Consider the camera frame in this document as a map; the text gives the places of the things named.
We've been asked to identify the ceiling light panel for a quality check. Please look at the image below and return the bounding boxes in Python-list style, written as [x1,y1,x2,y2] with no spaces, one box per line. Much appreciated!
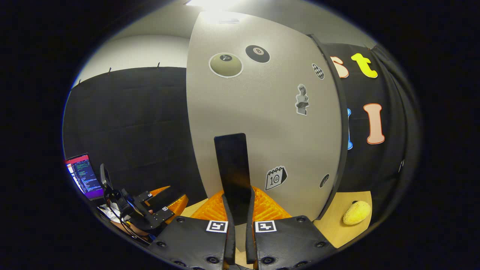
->
[186,0,240,10]

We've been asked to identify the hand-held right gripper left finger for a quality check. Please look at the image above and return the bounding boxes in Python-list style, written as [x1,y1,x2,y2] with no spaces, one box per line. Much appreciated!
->
[148,189,236,270]

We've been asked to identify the laptop screen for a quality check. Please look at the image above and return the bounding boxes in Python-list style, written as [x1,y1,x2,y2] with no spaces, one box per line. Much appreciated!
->
[64,153,105,201]

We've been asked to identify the yellow plush fruit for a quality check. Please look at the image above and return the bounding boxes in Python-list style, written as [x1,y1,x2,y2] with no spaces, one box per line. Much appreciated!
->
[342,201,372,225]

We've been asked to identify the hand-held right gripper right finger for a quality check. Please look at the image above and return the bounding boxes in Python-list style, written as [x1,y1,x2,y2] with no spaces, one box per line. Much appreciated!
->
[246,186,338,270]

